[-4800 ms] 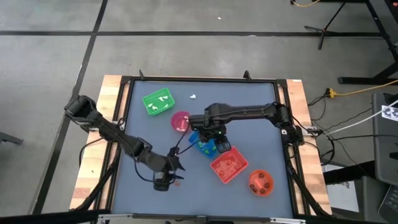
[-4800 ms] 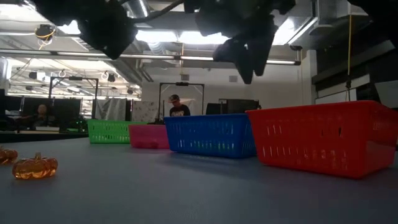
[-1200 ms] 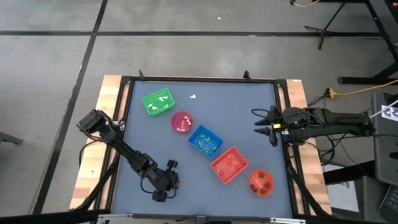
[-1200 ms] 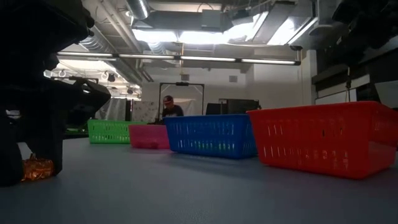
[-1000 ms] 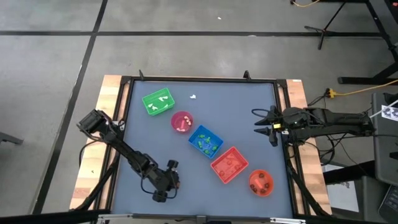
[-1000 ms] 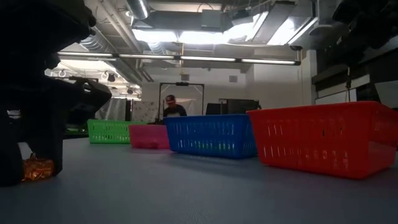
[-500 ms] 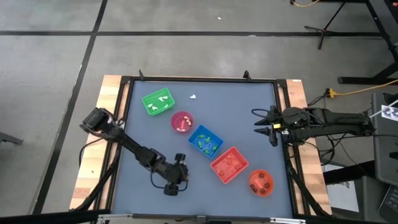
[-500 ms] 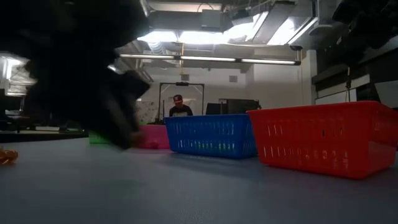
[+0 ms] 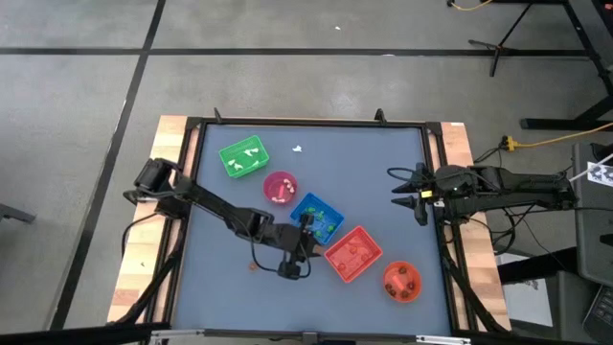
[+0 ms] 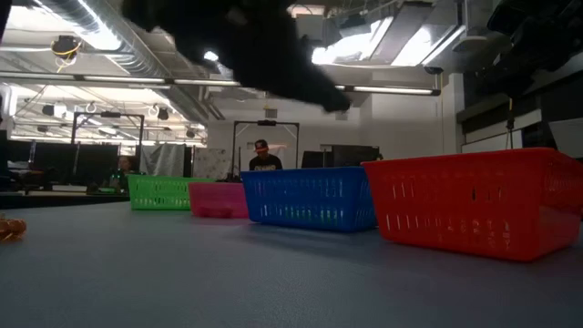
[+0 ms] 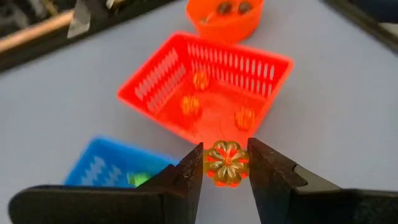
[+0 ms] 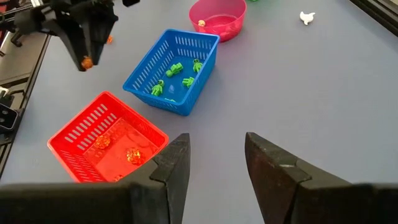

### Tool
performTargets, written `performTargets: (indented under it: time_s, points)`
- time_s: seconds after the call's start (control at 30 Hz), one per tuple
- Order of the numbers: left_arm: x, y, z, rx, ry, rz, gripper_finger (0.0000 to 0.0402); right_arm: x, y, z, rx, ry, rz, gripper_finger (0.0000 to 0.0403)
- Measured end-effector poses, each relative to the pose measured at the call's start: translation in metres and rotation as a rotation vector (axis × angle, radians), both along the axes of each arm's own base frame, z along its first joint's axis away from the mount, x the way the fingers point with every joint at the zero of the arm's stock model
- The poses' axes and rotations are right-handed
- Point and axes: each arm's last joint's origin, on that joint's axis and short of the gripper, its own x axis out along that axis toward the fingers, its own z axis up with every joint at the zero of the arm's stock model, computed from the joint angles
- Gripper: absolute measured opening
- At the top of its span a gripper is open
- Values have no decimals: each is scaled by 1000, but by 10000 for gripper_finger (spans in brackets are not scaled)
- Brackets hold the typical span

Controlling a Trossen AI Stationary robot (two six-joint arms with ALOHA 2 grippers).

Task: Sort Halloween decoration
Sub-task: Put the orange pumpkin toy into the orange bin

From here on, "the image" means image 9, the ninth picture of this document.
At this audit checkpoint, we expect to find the black table frame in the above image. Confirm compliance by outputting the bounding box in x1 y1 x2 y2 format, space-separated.
162 114 462 337

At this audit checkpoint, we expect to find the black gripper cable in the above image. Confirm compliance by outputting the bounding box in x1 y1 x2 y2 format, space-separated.
386 166 423 184
247 229 312 282

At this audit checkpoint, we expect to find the yellow floor cable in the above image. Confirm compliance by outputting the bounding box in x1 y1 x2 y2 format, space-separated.
447 0 494 12

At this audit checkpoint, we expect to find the silver aluminium rail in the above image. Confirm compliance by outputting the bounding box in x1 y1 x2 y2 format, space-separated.
149 328 473 345

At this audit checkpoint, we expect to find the green plastic basket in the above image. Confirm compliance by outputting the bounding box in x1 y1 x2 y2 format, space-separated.
218 134 271 179

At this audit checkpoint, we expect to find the grey chair base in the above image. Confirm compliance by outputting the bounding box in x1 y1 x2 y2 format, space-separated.
0 202 37 224

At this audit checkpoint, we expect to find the pink plastic bowl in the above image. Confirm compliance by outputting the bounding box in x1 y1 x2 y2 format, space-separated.
262 170 300 206

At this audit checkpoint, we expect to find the black keyboard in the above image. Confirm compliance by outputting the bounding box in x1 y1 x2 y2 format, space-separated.
581 285 613 345

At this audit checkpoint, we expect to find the yellow extension cord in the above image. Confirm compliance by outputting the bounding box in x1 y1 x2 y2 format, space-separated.
500 122 613 152

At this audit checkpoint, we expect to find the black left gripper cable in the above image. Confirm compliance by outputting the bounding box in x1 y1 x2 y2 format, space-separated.
247 229 312 282

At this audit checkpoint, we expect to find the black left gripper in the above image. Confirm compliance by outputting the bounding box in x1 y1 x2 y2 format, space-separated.
275 214 324 281

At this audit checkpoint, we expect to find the black tripod stand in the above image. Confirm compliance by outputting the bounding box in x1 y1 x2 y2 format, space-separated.
467 0 535 78

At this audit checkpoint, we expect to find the white marker paper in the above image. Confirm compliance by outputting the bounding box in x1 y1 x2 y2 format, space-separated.
587 161 613 188

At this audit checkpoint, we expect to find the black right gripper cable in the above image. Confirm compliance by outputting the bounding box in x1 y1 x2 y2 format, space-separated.
386 166 423 184

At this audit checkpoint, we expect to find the white cable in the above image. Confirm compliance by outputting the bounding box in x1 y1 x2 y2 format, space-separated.
568 152 613 183

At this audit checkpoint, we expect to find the black bar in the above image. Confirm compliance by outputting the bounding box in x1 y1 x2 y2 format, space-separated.
496 246 579 285

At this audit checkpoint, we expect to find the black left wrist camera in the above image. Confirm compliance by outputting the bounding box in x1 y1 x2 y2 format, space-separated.
281 233 303 256

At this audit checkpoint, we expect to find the orange plastic bowl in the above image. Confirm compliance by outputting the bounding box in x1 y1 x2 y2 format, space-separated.
382 260 423 304

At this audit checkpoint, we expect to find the black desk leg frame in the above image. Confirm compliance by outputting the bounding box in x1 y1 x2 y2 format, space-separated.
520 0 613 131

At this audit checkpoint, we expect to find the blue plastic basket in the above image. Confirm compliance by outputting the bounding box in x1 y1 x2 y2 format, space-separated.
288 192 346 246

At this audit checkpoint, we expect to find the red plastic basket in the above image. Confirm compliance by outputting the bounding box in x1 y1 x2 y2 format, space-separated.
323 225 384 284

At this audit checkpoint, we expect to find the wooden table side board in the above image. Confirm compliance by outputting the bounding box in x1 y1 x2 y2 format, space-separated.
107 114 191 325
438 121 512 332

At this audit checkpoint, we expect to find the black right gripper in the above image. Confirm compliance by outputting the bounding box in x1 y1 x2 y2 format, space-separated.
391 162 449 226

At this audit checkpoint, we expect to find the grey cabinet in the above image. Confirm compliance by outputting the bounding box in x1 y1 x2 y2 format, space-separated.
572 141 613 288

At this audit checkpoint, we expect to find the black beam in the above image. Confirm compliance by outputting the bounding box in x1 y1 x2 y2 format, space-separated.
0 323 169 345

